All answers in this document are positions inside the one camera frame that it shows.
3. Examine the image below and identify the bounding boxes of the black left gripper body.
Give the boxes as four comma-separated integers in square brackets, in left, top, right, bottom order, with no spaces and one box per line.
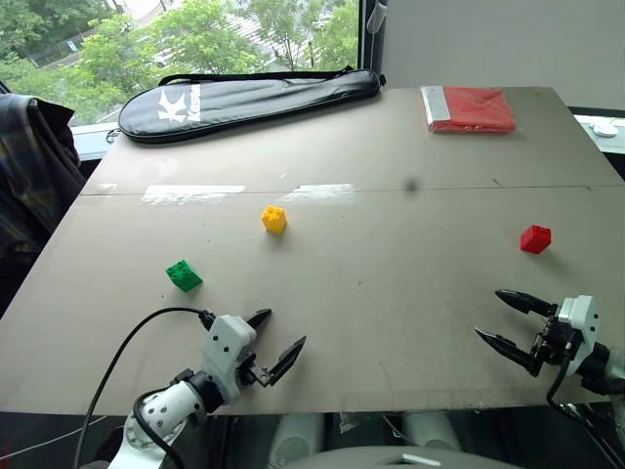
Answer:
[236,353,272,389]

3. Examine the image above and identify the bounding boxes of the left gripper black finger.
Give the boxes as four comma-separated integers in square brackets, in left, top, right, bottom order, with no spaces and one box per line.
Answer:
[265,335,308,388]
[243,308,272,330]

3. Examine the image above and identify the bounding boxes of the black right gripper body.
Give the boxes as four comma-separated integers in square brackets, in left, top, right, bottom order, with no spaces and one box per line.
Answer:
[529,312,585,367]

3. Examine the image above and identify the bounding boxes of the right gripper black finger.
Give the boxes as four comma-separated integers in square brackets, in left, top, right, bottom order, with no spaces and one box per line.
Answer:
[474,326,544,378]
[494,288,559,317]

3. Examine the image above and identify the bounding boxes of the red toy brick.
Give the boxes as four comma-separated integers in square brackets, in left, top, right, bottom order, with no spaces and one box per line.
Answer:
[520,225,553,254]

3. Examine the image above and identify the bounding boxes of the grey rounded cylinder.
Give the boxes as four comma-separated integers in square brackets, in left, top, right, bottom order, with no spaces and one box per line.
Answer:
[401,412,461,451]
[270,413,326,466]

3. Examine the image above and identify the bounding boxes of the green toy brick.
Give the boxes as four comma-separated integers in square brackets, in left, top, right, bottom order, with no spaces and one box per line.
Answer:
[165,259,204,293]

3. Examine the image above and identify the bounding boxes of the yellow toy brick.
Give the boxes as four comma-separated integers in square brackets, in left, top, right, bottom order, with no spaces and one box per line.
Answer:
[261,204,288,235]

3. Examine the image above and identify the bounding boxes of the small white windowsill object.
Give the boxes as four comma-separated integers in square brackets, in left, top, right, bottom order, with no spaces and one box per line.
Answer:
[589,118,620,142]

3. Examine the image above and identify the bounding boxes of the red cloth in plastic bag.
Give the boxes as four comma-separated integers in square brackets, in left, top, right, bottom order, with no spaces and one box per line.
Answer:
[420,85,518,135]

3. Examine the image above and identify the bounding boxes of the black racket bag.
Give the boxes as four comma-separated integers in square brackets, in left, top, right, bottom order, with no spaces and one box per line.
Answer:
[105,66,387,146]

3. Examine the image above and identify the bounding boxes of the dark plaid jacket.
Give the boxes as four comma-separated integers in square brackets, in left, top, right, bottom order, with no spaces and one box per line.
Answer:
[0,91,88,317]

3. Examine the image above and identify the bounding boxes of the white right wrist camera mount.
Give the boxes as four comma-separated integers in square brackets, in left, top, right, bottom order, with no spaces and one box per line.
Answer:
[558,294,600,373]

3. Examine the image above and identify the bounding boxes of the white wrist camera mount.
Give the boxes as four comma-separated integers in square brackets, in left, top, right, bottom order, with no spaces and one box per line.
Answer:
[201,315,258,405]
[558,294,600,373]

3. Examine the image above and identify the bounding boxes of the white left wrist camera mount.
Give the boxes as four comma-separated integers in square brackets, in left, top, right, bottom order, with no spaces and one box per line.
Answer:
[201,315,258,405]

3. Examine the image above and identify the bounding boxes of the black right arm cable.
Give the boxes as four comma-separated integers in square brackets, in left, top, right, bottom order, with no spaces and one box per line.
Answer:
[545,355,625,469]

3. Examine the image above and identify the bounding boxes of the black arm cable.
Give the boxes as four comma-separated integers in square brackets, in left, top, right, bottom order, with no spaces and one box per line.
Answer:
[545,355,625,469]
[72,306,217,469]

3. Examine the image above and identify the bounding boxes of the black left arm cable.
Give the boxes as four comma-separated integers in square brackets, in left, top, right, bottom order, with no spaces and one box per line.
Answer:
[72,306,217,469]

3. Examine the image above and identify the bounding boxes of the clear blind cord pull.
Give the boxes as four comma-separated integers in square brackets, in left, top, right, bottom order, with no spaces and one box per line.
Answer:
[365,0,388,33]

